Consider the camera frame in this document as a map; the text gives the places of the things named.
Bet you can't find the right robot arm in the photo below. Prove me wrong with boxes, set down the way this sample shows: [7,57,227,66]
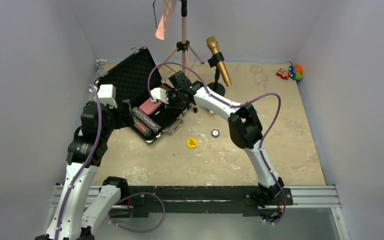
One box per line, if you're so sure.
[165,71,293,212]

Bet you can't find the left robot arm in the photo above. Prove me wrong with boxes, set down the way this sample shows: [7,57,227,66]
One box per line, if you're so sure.
[36,99,133,240]

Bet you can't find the green red chip row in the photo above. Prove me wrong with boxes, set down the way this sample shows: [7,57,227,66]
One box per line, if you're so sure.
[133,121,153,137]

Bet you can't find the orange black chip row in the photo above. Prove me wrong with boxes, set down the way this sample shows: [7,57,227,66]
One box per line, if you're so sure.
[159,84,173,93]

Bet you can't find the pink playing card deck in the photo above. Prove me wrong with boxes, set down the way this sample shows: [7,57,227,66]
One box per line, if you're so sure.
[139,98,162,116]

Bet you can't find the blue orange chip row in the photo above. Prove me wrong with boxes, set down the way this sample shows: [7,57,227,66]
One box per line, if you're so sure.
[132,107,161,133]

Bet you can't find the black aluminium poker case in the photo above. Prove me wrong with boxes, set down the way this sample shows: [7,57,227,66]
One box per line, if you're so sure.
[95,46,192,144]

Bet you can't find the black microphone desk stand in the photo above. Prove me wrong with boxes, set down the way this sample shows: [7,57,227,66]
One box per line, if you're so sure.
[207,51,226,96]

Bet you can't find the yellow big blind button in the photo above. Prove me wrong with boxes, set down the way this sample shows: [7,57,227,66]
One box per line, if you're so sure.
[186,138,198,149]

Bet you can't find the single blue ten chip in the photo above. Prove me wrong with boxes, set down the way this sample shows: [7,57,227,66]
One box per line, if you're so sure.
[211,129,220,138]

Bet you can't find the gold microphone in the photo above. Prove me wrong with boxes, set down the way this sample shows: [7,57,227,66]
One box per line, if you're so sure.
[206,36,232,87]

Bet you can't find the pink tripod music stand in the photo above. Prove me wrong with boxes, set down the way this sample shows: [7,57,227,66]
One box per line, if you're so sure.
[152,0,205,114]

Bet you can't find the red toy number car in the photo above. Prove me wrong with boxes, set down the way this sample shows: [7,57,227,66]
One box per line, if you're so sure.
[276,68,291,80]

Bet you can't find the blue orange toy car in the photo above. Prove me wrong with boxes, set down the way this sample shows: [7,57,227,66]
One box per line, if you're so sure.
[288,63,303,82]

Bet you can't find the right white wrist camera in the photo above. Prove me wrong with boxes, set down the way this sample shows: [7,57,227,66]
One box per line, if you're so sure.
[150,87,169,104]

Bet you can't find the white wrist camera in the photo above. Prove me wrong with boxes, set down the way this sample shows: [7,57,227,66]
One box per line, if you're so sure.
[89,84,118,109]
[150,87,169,104]

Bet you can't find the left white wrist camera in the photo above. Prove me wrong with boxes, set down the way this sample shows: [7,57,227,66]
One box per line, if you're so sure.
[89,84,118,109]

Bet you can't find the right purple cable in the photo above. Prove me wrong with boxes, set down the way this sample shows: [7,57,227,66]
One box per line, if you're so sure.
[147,62,287,226]

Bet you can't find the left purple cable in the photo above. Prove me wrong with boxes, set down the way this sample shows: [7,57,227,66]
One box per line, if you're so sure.
[52,84,103,240]

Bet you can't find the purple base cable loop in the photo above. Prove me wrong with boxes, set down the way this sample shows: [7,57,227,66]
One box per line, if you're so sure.
[108,192,167,234]

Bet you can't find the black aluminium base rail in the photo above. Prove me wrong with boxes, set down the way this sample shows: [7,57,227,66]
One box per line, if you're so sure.
[40,185,349,240]

